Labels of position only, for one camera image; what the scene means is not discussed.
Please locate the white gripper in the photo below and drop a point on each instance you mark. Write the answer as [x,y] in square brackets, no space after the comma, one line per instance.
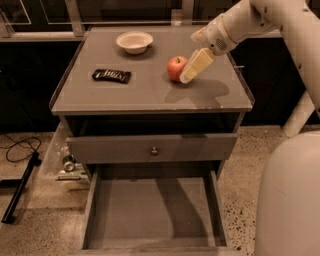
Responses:
[216,37]

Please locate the red apple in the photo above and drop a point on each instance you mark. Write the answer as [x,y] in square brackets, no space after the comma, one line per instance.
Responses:
[175,67]

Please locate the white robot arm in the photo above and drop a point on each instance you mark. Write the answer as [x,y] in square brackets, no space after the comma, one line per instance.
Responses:
[288,209]

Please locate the grey drawer cabinet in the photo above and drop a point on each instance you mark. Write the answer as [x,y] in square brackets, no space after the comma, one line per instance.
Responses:
[150,103]

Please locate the grey top drawer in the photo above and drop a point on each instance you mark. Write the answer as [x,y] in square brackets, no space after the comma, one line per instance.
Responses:
[136,148]

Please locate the brass drawer knob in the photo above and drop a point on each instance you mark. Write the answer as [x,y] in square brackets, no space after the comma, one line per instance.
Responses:
[154,151]

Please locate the open grey middle drawer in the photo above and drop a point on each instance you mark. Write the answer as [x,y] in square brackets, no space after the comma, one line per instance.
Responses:
[154,210]

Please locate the white paper bowl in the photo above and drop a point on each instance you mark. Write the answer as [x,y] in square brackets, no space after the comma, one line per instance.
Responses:
[134,42]

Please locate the black candy bar wrapper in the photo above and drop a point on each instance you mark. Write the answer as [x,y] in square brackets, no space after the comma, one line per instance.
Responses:
[111,75]

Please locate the white table leg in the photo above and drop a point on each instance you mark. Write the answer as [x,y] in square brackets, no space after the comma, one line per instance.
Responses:
[299,116]

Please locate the metal window railing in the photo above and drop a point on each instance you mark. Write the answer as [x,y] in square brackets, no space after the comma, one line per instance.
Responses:
[100,23]

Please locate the green soda can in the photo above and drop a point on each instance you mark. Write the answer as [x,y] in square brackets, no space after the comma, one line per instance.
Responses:
[68,163]

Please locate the clear plastic bin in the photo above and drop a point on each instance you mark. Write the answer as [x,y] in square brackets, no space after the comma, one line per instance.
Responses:
[51,170]

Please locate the black floor stand bar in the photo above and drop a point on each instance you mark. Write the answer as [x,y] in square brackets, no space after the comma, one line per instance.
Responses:
[8,217]

